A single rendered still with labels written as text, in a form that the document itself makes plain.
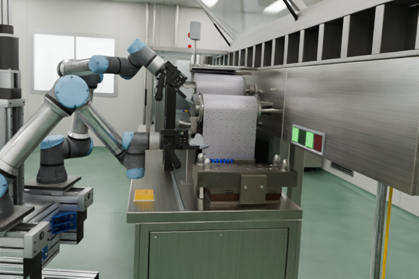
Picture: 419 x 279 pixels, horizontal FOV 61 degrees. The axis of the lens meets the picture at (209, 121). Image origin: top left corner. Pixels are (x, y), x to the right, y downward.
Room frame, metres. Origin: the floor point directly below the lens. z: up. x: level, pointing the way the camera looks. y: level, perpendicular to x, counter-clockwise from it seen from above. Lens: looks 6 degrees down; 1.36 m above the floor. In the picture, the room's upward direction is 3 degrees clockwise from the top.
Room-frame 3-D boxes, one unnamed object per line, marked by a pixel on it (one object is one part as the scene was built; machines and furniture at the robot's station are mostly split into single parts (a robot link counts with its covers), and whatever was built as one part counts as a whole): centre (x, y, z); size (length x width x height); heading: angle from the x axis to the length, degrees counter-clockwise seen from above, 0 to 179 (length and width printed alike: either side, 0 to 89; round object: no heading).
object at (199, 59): (2.30, 0.07, 1.50); 0.14 x 0.14 x 0.06
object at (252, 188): (1.34, -0.18, 0.96); 0.10 x 0.03 x 0.11; 100
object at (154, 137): (1.48, 0.22, 1.11); 0.08 x 0.05 x 0.08; 10
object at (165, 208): (2.50, 0.18, 0.88); 2.52 x 0.66 x 0.04; 10
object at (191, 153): (1.60, 0.09, 1.05); 0.06 x 0.05 x 0.31; 100
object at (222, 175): (1.43, -0.15, 1.00); 0.40 x 0.16 x 0.06; 100
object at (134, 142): (1.47, 0.30, 1.11); 0.11 x 0.08 x 0.09; 100
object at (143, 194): (1.37, 0.24, 0.91); 0.07 x 0.07 x 0.02; 10
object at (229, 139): (1.54, -0.09, 1.12); 0.23 x 0.01 x 0.18; 100
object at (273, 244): (2.51, 0.16, 0.43); 2.52 x 0.64 x 0.86; 10
